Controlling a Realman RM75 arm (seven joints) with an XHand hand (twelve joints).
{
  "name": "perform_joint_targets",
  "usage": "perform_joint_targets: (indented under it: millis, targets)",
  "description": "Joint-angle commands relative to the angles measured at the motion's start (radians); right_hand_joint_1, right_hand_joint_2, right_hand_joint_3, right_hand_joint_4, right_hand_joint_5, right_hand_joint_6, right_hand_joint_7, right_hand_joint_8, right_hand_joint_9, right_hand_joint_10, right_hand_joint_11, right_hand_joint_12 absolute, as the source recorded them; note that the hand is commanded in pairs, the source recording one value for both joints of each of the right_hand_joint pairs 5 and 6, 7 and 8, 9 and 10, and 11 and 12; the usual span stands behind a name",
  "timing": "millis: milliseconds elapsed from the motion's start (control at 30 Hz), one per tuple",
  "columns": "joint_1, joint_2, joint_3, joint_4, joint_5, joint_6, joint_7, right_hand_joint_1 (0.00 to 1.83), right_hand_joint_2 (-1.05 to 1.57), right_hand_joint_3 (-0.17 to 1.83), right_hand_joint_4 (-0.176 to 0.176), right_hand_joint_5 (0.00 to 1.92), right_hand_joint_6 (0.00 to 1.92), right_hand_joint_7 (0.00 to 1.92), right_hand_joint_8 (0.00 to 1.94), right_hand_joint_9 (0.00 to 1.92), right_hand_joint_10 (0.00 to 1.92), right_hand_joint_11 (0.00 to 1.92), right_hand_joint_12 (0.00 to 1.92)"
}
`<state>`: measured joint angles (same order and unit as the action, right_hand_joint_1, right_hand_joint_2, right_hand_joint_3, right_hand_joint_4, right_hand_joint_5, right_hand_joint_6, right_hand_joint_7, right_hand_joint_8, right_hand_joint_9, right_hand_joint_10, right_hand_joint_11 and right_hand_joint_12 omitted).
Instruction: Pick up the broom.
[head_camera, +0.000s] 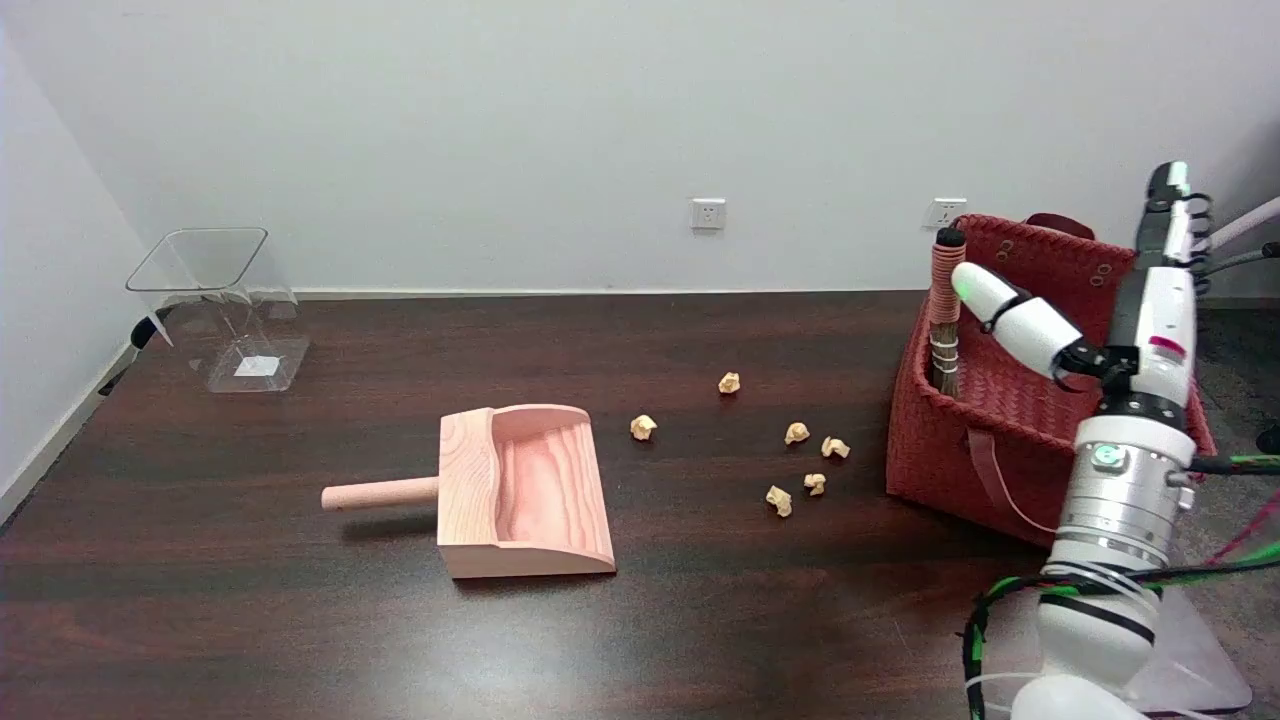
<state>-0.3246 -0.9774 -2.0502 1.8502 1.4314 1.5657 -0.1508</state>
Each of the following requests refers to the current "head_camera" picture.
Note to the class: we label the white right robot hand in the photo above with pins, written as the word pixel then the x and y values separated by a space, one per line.
pixel 1155 320

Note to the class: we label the chair with white armrest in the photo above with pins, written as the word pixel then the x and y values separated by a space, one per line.
pixel 1245 225

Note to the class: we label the red woven basket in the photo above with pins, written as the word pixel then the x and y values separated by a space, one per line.
pixel 960 470

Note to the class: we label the crumpled paper ball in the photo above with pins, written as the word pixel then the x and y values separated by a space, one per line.
pixel 796 433
pixel 643 427
pixel 835 447
pixel 779 500
pixel 815 484
pixel 729 382

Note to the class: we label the wooden dustpan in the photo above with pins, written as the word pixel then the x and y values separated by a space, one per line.
pixel 520 500

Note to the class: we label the white label sticker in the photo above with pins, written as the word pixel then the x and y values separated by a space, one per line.
pixel 257 366

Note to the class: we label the clear plastic bin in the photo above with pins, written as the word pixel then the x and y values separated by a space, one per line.
pixel 215 300

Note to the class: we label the black object behind table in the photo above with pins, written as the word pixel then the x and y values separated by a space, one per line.
pixel 142 335

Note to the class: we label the white wall outlet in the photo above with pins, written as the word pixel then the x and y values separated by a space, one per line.
pixel 945 212
pixel 708 214

